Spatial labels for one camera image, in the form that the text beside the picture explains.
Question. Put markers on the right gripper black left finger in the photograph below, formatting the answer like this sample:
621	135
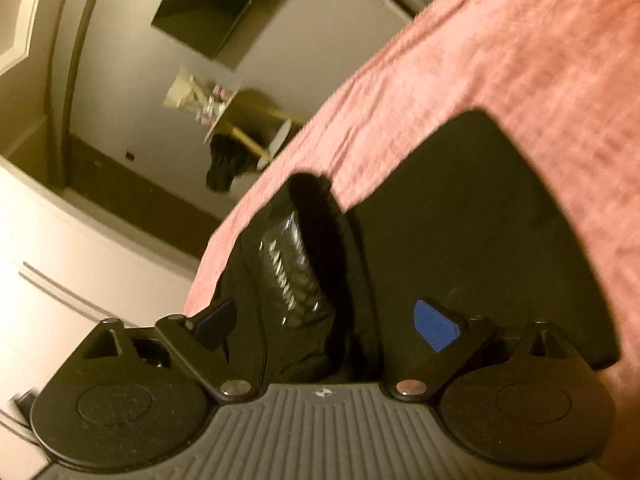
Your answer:
196	345

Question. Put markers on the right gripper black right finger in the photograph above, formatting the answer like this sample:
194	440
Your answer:
453	339

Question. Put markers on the black pants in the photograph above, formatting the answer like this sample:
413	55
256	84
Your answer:
463	222

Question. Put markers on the dark wooden door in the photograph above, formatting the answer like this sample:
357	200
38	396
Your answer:
141	203

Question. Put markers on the black clothes pile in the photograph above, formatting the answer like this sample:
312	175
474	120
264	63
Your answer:
228	159

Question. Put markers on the white round side table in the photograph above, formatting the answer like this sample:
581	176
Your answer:
252	119

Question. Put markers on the white items on side table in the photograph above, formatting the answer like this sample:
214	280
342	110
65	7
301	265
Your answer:
206	103

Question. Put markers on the pink ribbed bed blanket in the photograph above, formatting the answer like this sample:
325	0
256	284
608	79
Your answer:
562	76

